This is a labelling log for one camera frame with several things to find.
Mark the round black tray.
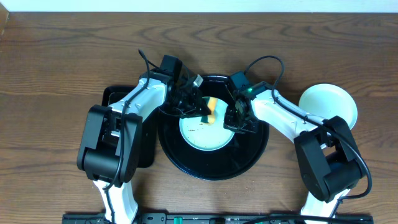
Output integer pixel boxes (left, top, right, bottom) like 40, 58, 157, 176
158, 75, 269, 180

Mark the black aluminium rail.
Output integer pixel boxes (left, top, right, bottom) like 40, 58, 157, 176
61, 212, 373, 224

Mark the light blue plate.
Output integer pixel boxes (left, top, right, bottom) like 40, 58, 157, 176
298, 83, 358, 129
179, 96, 234, 151

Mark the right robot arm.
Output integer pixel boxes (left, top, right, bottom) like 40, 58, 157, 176
224, 82, 371, 218

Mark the green and yellow sponge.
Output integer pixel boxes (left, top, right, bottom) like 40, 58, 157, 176
200, 96, 218, 125

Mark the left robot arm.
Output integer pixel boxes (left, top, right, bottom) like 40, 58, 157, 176
76, 72, 210, 223

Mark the rectangular black tray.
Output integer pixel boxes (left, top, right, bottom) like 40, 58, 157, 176
101, 86, 159, 168

